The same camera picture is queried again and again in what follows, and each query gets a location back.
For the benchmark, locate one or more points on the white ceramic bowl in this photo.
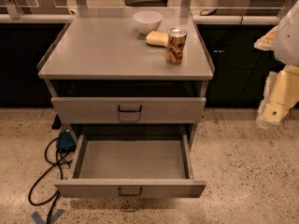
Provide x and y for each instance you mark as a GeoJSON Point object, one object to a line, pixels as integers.
{"type": "Point", "coordinates": [147, 21]}

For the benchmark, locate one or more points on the open grey lower drawer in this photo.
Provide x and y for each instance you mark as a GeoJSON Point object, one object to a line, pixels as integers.
{"type": "Point", "coordinates": [156, 166]}

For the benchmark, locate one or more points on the grey metal drawer cabinet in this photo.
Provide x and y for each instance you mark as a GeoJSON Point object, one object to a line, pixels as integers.
{"type": "Point", "coordinates": [102, 54]}

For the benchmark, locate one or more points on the blue power box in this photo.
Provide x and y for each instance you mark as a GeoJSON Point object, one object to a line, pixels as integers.
{"type": "Point", "coordinates": [66, 142]}

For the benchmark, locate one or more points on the orange patterned drink can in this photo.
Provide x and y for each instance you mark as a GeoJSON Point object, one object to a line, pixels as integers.
{"type": "Point", "coordinates": [175, 46]}

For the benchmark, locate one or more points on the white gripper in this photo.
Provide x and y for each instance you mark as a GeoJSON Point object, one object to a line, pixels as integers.
{"type": "Point", "coordinates": [288, 37]}

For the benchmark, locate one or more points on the yellow sponge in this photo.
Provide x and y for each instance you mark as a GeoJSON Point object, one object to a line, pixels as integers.
{"type": "Point", "coordinates": [157, 39]}

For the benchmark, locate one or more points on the closed grey upper drawer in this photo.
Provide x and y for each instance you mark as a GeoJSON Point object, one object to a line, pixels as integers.
{"type": "Point", "coordinates": [128, 109]}

